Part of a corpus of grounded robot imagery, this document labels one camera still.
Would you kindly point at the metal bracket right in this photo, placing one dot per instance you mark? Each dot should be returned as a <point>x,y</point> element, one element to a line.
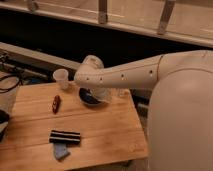
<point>165,16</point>

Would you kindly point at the white and yellow gripper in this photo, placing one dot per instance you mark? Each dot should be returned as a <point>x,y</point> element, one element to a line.
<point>101,94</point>

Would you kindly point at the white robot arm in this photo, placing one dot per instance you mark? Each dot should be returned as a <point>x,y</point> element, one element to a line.
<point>180,114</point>

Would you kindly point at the clear small bottle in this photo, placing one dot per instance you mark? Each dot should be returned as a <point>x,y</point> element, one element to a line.
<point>121,92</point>

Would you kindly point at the metal bracket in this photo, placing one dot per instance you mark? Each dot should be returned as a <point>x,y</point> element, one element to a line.
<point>165,16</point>
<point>102,11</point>

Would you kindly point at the white plastic cup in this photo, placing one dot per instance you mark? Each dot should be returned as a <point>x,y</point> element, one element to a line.
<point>61,77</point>

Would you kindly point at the red pocket knife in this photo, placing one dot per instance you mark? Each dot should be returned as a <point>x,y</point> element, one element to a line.
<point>56,104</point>

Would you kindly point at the dark object at left edge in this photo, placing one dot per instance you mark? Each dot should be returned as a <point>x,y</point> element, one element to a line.
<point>4,120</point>

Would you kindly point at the metal bracket middle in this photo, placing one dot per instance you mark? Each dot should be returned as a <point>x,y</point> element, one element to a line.
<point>102,11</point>

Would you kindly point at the black white striped cloth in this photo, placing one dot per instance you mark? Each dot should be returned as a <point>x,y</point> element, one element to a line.
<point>64,137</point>

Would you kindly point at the dark ceramic bowl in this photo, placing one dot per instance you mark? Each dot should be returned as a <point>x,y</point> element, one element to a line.
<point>87,98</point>

